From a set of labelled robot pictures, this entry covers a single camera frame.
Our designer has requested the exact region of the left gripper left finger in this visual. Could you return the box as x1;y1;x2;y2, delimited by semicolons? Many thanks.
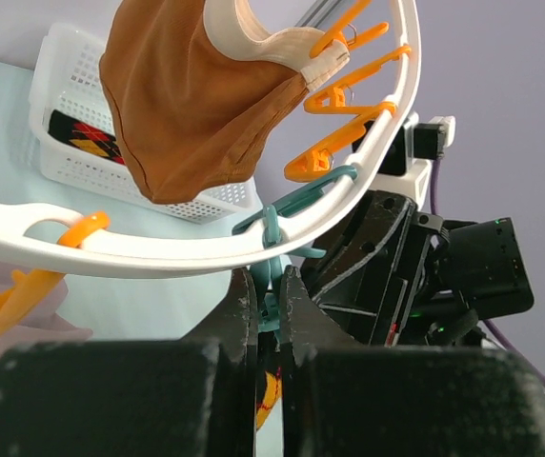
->
0;268;258;456

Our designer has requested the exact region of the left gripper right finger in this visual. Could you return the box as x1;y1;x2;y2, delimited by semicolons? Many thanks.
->
279;267;545;456

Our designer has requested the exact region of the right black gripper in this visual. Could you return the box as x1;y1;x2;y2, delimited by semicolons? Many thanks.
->
300;190;444;346

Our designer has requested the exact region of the argyle sock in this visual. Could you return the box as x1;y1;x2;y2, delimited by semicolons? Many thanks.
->
48;110;125;165
255;352;282;430

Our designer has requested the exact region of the white round clip hanger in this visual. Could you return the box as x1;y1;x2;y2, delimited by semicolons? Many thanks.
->
0;0;421;340

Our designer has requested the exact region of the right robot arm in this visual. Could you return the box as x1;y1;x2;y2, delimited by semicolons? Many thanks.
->
301;190;535;348

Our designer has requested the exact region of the orange brown garment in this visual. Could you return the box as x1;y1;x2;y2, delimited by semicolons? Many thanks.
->
99;0;350;204

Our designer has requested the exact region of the white plastic basket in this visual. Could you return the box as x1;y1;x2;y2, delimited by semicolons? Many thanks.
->
29;23;259;224

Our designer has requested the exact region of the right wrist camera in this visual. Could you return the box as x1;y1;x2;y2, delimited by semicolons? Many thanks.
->
370;111;456;207

